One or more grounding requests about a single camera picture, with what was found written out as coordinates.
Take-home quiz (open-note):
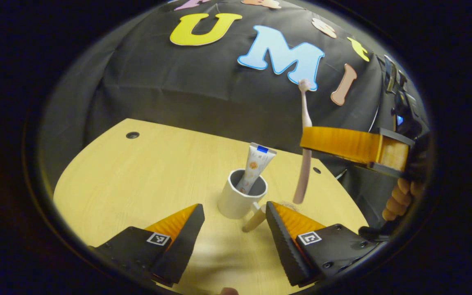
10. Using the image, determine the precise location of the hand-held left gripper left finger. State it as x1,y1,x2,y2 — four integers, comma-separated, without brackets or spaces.
88,204,206,287

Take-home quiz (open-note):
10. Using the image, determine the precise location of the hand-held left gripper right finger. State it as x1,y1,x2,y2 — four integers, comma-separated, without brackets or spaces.
265,201,380,287

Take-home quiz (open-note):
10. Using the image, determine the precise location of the pink toothbrush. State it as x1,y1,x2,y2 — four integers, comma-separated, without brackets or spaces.
293,79,313,204

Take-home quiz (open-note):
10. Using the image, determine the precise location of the white cup with wooden handle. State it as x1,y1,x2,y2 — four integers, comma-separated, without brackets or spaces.
217,168,268,233

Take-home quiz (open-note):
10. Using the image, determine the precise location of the white toothpaste tube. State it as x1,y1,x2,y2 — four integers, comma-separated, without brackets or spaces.
236,142,277,195

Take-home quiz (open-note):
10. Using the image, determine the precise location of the light wooden desktop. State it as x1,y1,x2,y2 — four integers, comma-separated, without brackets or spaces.
53,118,357,295

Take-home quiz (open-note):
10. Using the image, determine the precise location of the black backdrop cloth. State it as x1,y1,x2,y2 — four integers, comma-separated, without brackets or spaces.
39,0,431,230

